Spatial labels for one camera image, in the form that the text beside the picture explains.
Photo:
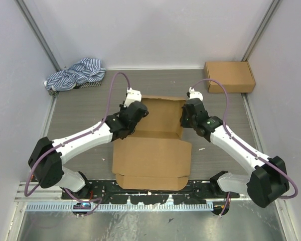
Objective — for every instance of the brown cardboard box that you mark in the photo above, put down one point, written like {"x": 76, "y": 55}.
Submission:
{"x": 154, "y": 157}
{"x": 236, "y": 77}

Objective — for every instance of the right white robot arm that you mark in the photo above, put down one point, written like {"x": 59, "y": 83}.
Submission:
{"x": 265, "y": 179}

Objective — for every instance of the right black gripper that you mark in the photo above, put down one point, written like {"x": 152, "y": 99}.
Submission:
{"x": 183, "y": 122}

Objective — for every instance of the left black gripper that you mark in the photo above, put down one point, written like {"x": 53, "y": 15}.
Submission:
{"x": 123, "y": 108}

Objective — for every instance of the folded brown cardboard box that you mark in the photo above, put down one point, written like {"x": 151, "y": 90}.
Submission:
{"x": 236, "y": 77}

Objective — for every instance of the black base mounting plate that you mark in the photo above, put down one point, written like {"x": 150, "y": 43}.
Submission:
{"x": 195, "y": 192}

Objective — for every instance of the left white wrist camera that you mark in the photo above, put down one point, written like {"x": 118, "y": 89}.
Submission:
{"x": 131, "y": 96}

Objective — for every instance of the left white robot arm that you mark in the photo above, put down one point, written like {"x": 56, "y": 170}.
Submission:
{"x": 49, "y": 157}

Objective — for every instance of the slotted cable duct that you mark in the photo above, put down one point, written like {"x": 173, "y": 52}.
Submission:
{"x": 85, "y": 207}

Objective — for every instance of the aluminium front rail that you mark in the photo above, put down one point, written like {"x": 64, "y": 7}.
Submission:
{"x": 56, "y": 192}

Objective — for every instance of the blue striped cloth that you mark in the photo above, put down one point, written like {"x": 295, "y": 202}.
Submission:
{"x": 88, "y": 72}

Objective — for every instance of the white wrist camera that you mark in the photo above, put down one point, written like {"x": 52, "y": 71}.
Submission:
{"x": 193, "y": 94}
{"x": 131, "y": 96}

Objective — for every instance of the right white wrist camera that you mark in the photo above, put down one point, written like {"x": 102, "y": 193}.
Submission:
{"x": 193, "y": 94}

